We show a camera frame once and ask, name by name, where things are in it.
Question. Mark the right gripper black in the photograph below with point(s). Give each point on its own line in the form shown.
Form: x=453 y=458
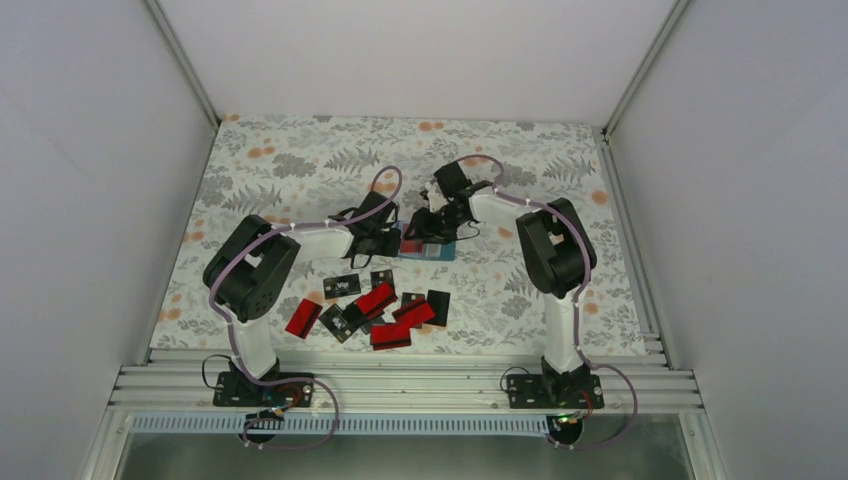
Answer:
x=424 y=230

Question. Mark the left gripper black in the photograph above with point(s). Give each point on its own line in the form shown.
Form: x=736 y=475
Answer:
x=391 y=248

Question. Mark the teal leather card holder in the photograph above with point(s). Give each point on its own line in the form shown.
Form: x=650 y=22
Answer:
x=432 y=252

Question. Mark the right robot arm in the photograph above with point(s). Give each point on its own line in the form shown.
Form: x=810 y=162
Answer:
x=557 y=254

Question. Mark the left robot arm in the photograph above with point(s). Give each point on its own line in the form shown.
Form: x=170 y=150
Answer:
x=246 y=275

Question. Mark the small black card top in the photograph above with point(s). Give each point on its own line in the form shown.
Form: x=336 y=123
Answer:
x=380 y=277

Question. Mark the small black card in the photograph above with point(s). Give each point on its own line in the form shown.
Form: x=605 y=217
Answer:
x=380 y=277
x=411 y=297

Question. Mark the black vip card upper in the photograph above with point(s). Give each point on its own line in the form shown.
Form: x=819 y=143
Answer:
x=341 y=286

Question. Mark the red black card centre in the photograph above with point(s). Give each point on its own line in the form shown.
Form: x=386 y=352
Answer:
x=367 y=307

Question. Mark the small black card middle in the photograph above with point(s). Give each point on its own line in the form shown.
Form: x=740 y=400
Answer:
x=411 y=297

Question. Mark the black card far right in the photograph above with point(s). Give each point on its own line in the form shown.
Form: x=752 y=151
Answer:
x=439 y=302

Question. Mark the red card under pile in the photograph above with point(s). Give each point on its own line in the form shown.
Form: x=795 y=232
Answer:
x=413 y=314

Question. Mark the black card lower left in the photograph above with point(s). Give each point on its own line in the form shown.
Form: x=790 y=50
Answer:
x=336 y=324

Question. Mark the floral table mat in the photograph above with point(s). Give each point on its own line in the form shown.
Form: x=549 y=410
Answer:
x=291 y=169

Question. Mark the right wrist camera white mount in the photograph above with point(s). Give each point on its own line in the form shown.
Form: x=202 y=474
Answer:
x=435 y=199

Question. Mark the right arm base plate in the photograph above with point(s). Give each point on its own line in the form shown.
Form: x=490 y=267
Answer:
x=529 y=392

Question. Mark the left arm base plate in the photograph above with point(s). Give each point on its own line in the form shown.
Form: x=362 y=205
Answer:
x=233 y=389

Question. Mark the perforated cable duct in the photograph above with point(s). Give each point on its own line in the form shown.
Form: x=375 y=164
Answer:
x=354 y=424

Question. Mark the aluminium rail base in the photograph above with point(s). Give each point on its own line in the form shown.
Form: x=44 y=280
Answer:
x=381 y=382

